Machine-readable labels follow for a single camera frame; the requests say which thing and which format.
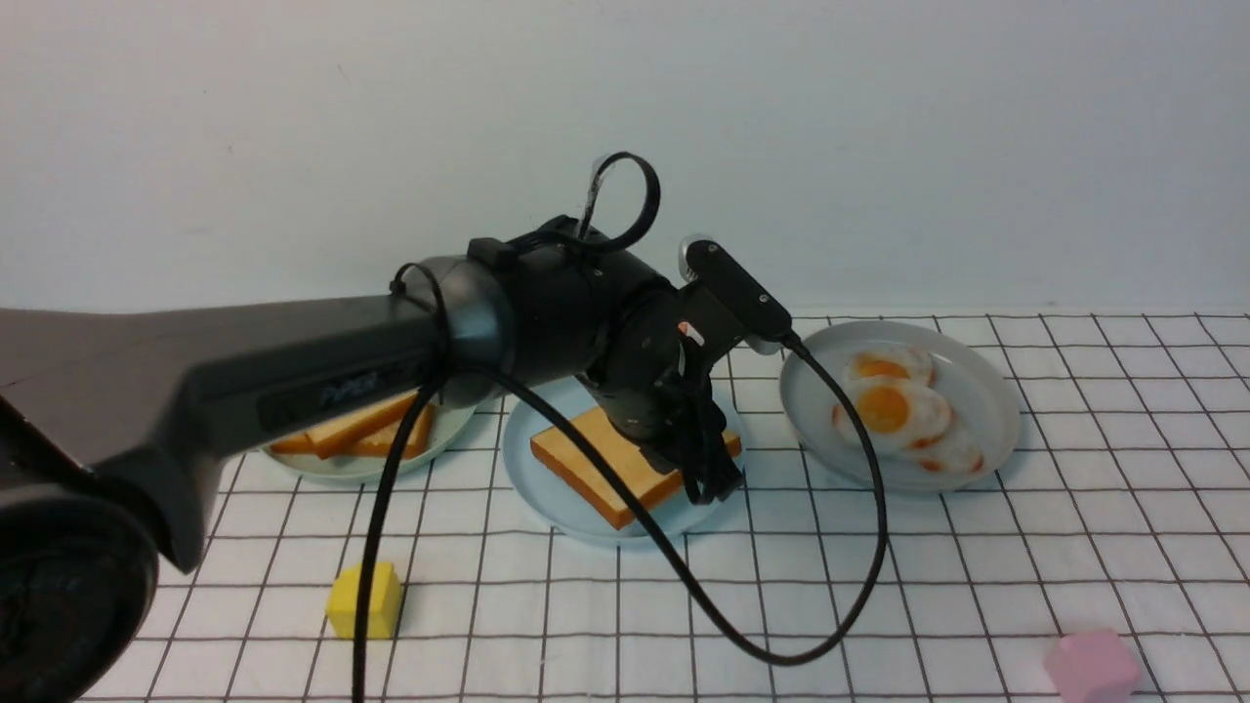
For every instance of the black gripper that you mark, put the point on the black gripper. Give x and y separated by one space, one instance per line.
654 383

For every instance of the fried egg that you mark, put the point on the fried egg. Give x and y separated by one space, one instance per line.
899 415
899 362
956 452

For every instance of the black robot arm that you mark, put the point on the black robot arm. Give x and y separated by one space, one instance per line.
116 427

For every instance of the grey plate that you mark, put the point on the grey plate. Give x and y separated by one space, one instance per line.
982 400

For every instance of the green plate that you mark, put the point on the green plate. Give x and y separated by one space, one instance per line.
364 463

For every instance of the yellow cube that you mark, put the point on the yellow cube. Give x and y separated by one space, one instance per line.
383 612

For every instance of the white grid tablecloth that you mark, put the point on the white grid tablecloth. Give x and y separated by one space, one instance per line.
1125 508

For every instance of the pink cube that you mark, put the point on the pink cube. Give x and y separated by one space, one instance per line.
1093 666

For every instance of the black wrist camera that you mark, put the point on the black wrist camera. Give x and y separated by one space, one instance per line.
723 304

